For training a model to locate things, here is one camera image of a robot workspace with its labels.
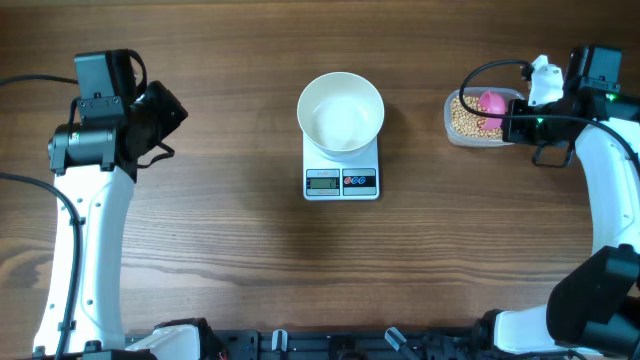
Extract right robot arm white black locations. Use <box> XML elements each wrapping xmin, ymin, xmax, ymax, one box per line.
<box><xmin>487</xmin><ymin>45</ymin><xmax>639</xmax><ymax>359</ymax></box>

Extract clear plastic container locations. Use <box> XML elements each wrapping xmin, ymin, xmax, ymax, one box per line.
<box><xmin>444</xmin><ymin>87</ymin><xmax>525</xmax><ymax>147</ymax></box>

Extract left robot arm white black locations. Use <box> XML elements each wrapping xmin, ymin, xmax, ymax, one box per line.
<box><xmin>32</xmin><ymin>49</ymin><xmax>188</xmax><ymax>359</ymax></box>

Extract white digital kitchen scale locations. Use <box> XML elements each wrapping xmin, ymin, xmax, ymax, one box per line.
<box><xmin>302</xmin><ymin>136</ymin><xmax>381</xmax><ymax>201</ymax></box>

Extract soybeans in container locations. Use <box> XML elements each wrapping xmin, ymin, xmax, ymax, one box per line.
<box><xmin>450</xmin><ymin>96</ymin><xmax>502</xmax><ymax>139</ymax></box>

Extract white bowl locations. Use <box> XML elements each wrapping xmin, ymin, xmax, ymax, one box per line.
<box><xmin>296</xmin><ymin>72</ymin><xmax>385</xmax><ymax>157</ymax></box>

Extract pink plastic scoop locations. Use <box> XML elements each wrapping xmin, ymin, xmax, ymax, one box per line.
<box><xmin>478</xmin><ymin>91</ymin><xmax>506</xmax><ymax>130</ymax></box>

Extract black aluminium frame rail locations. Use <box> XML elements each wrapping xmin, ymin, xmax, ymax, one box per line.
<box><xmin>204</xmin><ymin>328</ymin><xmax>498</xmax><ymax>360</ymax></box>

